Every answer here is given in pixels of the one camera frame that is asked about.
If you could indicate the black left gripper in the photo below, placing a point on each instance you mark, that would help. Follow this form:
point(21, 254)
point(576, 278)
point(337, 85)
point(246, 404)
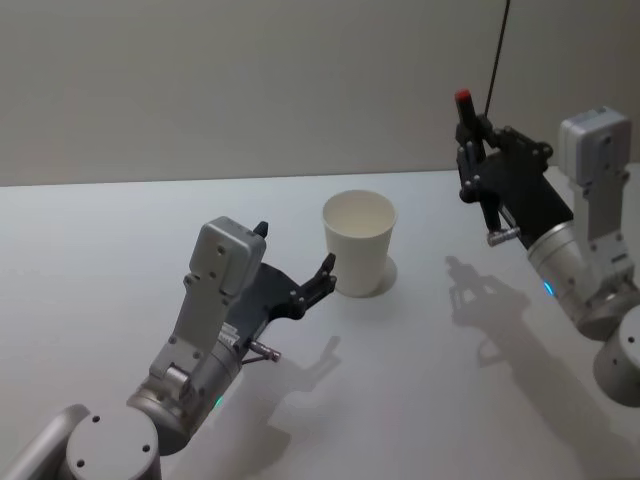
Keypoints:
point(267, 295)

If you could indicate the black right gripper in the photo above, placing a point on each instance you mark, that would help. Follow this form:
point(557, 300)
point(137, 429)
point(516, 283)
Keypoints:
point(530, 195)

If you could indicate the black stick tool red cap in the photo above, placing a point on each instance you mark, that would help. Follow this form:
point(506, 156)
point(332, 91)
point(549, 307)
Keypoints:
point(466, 112)

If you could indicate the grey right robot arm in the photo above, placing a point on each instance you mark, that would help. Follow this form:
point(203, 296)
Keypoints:
point(595, 150)

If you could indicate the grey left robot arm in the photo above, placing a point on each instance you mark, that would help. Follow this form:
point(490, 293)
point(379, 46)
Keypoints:
point(210, 270)

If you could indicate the white paper cup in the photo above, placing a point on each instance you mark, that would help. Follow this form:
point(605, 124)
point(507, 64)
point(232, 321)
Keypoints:
point(357, 250)

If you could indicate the white table cloth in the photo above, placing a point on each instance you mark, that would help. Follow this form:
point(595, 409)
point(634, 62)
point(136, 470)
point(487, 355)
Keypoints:
point(150, 240)

